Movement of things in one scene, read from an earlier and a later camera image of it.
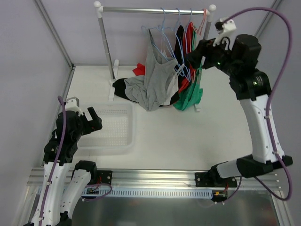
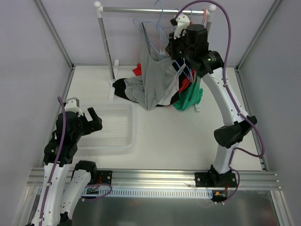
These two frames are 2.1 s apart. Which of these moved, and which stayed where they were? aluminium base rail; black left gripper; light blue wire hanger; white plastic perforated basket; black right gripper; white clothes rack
Moved: light blue wire hanger; black right gripper
Stayed: aluminium base rail; white plastic perforated basket; white clothes rack; black left gripper
